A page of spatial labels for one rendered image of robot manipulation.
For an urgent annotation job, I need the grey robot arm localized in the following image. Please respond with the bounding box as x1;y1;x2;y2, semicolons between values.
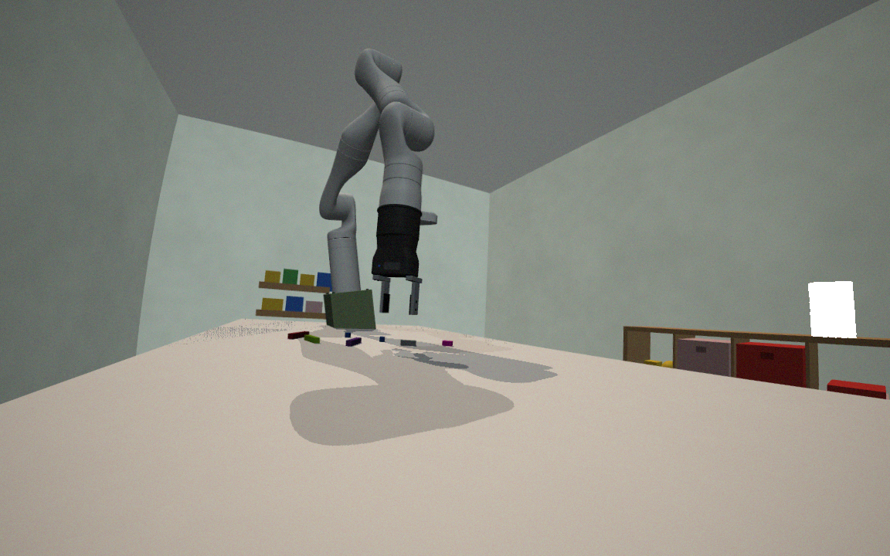
319;49;435;293

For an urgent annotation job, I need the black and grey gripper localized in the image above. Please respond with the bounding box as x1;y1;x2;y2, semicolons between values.
372;178;437;315

